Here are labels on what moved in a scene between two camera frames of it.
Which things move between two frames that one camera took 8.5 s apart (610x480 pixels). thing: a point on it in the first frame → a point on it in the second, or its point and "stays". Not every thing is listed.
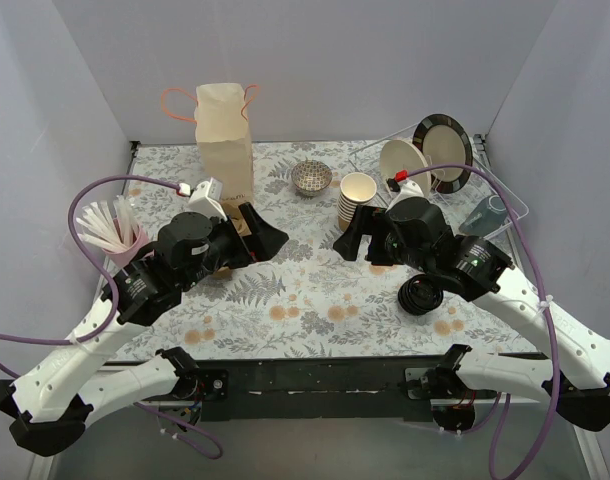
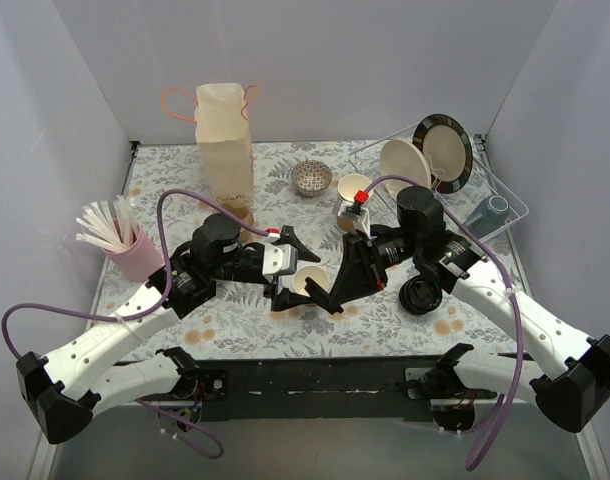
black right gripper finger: (363, 223) → (358, 275)
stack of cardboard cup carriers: (231, 209) stays
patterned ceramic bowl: (310, 177) stays
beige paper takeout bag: (223, 139) stays
